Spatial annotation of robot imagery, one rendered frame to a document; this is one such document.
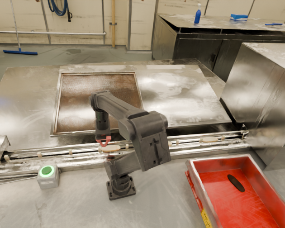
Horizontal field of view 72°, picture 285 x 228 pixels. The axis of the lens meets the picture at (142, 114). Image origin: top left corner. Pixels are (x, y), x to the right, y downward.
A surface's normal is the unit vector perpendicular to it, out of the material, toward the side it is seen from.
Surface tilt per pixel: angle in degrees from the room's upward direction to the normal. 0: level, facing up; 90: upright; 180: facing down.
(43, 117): 0
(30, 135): 0
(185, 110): 10
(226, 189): 0
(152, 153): 56
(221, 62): 90
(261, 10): 90
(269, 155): 90
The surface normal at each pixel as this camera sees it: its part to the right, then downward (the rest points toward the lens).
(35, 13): 0.19, 0.62
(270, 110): -0.98, 0.06
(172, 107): 0.11, -0.66
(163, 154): 0.44, 0.04
